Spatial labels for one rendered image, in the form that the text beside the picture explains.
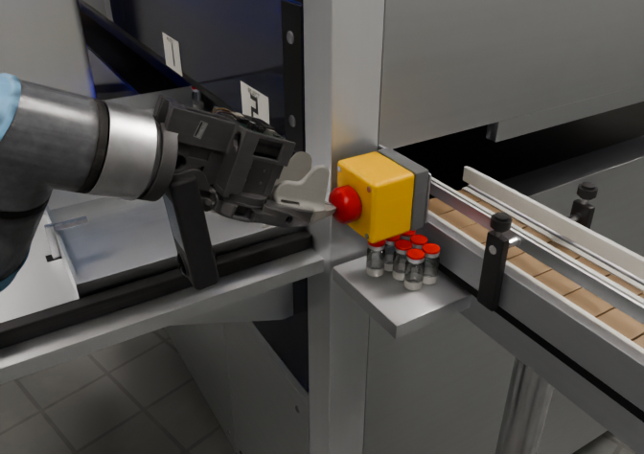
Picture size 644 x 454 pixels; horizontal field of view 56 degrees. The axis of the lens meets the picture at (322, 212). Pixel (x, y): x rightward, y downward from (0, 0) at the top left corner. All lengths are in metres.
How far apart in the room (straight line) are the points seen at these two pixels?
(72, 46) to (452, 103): 1.03
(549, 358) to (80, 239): 0.59
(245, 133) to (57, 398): 1.51
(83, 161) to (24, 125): 0.05
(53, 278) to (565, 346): 0.58
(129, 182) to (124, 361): 1.53
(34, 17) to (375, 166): 1.07
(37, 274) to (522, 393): 0.60
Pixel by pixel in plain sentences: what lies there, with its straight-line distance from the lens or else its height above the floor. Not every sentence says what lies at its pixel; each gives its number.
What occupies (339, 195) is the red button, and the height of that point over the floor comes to 1.01.
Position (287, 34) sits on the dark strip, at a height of 1.14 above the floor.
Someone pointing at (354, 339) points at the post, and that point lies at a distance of 0.85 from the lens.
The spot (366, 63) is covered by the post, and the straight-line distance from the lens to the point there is 0.67.
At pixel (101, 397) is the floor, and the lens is 1.91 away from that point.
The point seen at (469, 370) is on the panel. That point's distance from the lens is 1.09.
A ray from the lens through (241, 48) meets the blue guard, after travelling 0.85.
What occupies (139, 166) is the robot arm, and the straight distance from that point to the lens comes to 0.48.
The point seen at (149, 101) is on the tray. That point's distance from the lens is 1.29.
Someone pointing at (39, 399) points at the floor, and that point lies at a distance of 1.96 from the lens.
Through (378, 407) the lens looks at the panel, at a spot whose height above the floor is 0.58.
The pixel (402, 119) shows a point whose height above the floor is 1.05.
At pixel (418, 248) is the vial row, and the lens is 0.72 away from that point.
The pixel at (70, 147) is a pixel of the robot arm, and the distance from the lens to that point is 0.47.
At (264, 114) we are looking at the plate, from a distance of 0.81.
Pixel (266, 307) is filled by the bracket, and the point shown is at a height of 0.76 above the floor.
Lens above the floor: 1.30
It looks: 30 degrees down
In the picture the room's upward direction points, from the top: straight up
